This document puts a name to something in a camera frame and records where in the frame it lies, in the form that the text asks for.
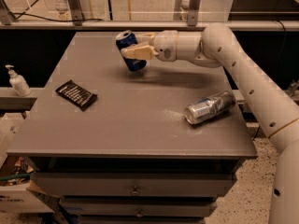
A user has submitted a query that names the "blue pepsi can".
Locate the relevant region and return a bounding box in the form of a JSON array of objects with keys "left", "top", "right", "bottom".
[{"left": 116, "top": 30, "right": 147, "bottom": 72}]

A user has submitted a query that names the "black cable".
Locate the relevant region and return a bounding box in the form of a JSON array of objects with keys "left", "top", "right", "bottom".
[{"left": 8, "top": 0, "right": 106, "bottom": 23}]

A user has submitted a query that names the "white pump bottle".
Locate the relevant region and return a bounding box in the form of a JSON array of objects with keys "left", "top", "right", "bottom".
[{"left": 6, "top": 64, "right": 31, "bottom": 97}]

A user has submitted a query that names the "silver crushed can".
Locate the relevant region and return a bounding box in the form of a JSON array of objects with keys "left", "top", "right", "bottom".
[{"left": 184, "top": 91, "right": 235, "bottom": 125}]

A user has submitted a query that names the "metal railing frame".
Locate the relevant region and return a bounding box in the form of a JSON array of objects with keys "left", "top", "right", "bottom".
[{"left": 1, "top": 0, "right": 299, "bottom": 31}]

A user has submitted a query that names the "black snack packet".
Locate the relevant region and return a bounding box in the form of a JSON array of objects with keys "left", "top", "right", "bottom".
[{"left": 55, "top": 80, "right": 98, "bottom": 111}]

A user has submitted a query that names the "white cardboard box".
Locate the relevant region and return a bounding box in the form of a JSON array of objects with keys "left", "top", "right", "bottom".
[{"left": 0, "top": 113, "right": 52, "bottom": 213}]

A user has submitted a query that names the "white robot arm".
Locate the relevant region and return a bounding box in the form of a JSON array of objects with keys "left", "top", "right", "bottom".
[{"left": 121, "top": 23, "right": 299, "bottom": 224}]

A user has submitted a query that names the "top drawer with knob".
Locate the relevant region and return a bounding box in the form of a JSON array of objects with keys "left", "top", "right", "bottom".
[{"left": 31, "top": 173, "right": 236, "bottom": 197}]

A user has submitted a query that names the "drawer with knob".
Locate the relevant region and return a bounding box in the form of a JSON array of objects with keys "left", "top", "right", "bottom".
[
  {"left": 60, "top": 197, "right": 217, "bottom": 217},
  {"left": 31, "top": 173, "right": 236, "bottom": 197}
]

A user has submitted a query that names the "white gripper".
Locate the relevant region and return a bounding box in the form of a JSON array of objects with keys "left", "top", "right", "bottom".
[{"left": 121, "top": 30, "right": 178, "bottom": 62}]

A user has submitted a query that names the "grey drawer cabinet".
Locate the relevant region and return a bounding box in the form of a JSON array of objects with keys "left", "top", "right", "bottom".
[{"left": 9, "top": 33, "right": 256, "bottom": 224}]

